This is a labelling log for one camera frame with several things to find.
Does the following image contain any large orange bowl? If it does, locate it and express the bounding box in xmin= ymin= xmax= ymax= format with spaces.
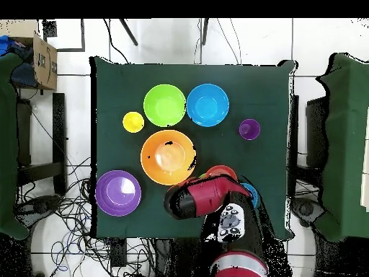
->
xmin=140 ymin=129 xmax=197 ymax=186

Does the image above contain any red small bowl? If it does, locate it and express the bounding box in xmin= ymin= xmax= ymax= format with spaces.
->
xmin=205 ymin=164 xmax=239 ymax=181

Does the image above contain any large green bowl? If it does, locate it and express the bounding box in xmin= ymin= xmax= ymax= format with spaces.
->
xmin=143 ymin=84 xmax=187 ymax=128

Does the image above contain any large blue bowl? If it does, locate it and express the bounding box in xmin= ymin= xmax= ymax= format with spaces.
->
xmin=186 ymin=83 xmax=231 ymax=128

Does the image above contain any purple cup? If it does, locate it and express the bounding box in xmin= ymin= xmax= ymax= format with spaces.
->
xmin=238 ymin=118 xmax=262 ymax=141

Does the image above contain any large purple bowl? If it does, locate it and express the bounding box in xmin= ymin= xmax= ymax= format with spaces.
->
xmin=94 ymin=169 xmax=143 ymax=218

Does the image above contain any light blue small bowl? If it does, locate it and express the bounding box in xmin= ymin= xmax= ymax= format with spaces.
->
xmin=240 ymin=182 xmax=259 ymax=209

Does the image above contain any dark green tablecloth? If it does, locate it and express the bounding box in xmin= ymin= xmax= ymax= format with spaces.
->
xmin=87 ymin=56 xmax=298 ymax=240

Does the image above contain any black power strip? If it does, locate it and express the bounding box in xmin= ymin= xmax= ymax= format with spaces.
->
xmin=110 ymin=238 xmax=128 ymax=268

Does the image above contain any black tripod leg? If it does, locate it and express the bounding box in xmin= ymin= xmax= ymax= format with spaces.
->
xmin=200 ymin=18 xmax=210 ymax=46
xmin=118 ymin=18 xmax=139 ymax=47

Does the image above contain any green cloth side table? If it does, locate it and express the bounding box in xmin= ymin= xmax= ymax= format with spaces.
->
xmin=315 ymin=52 xmax=369 ymax=243
xmin=0 ymin=53 xmax=31 ymax=240

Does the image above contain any cardboard box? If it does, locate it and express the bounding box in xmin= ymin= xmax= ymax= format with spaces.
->
xmin=0 ymin=19 xmax=58 ymax=91

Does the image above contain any blue cloth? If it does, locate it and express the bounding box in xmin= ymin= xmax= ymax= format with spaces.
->
xmin=0 ymin=35 xmax=21 ymax=57

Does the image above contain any tangle of floor cables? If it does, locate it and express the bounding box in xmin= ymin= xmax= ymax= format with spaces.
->
xmin=17 ymin=155 xmax=162 ymax=277

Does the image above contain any black stool frame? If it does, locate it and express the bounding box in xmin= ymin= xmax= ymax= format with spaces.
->
xmin=288 ymin=94 xmax=328 ymax=185
xmin=15 ymin=92 xmax=68 ymax=197

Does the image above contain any black metal frame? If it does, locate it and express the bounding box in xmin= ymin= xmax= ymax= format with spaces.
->
xmin=42 ymin=18 xmax=86 ymax=53

